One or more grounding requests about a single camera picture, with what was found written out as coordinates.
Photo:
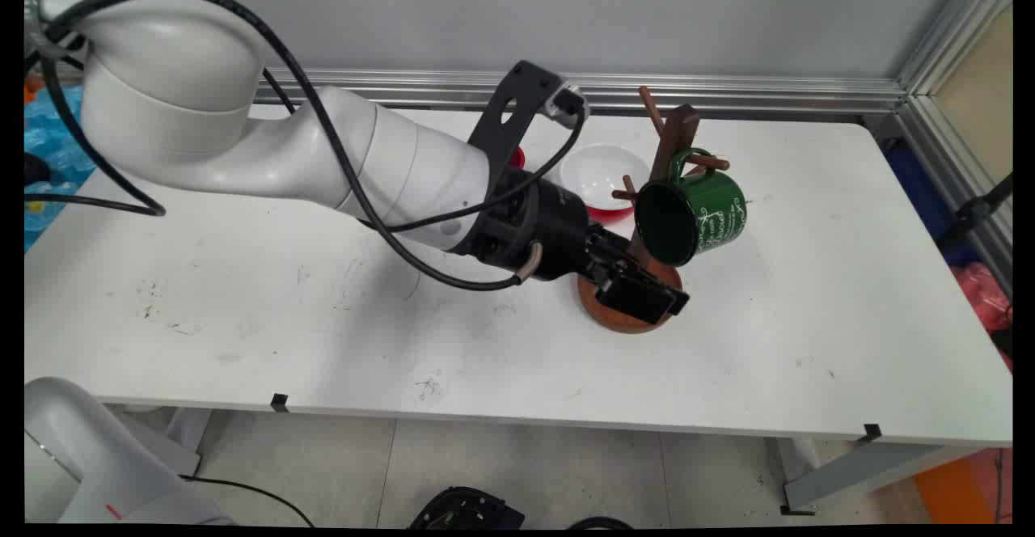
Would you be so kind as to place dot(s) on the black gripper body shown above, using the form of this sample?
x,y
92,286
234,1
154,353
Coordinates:
x,y
538,226

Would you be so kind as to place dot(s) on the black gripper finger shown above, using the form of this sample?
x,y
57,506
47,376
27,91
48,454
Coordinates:
x,y
643,298
616,250

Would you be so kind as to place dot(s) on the green mug with white print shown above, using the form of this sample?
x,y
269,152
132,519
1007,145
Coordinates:
x,y
711,213

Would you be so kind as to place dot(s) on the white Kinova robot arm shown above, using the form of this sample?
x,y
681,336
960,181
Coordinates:
x,y
202,76

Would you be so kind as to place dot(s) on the red mug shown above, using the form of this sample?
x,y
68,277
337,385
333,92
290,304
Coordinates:
x,y
517,158

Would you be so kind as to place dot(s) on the red bowl with white inside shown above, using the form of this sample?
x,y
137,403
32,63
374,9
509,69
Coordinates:
x,y
594,173

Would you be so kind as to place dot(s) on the brown wooden mug tree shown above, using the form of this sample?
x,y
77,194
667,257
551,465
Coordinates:
x,y
678,128

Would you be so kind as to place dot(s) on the grey table leg with foot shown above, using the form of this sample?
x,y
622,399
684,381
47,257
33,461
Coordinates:
x,y
849,472

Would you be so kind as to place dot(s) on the black device on floor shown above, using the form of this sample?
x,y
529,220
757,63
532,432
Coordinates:
x,y
465,509

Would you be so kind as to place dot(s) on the blue box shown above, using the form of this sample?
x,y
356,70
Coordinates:
x,y
922,197

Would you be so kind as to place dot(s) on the red plastic bag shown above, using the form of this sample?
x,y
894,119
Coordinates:
x,y
982,294

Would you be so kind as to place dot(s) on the black stand clamp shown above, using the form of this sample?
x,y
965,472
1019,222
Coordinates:
x,y
974,212

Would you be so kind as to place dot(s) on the orange red floor mat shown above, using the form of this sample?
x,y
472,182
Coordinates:
x,y
962,492

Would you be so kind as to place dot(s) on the blue plastic bag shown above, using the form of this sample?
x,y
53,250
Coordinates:
x,y
48,149

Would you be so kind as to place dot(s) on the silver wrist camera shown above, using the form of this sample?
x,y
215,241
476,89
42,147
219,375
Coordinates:
x,y
559,104

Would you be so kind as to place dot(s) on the black camera mounting bracket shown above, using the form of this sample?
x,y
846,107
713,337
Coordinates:
x,y
530,84

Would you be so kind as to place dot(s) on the long aluminium frame rail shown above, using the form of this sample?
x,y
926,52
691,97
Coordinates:
x,y
728,92

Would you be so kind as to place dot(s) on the short aluminium frame rail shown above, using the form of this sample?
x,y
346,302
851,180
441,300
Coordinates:
x,y
962,181

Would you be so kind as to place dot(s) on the aluminium frame corner post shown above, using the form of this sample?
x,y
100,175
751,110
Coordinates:
x,y
954,27

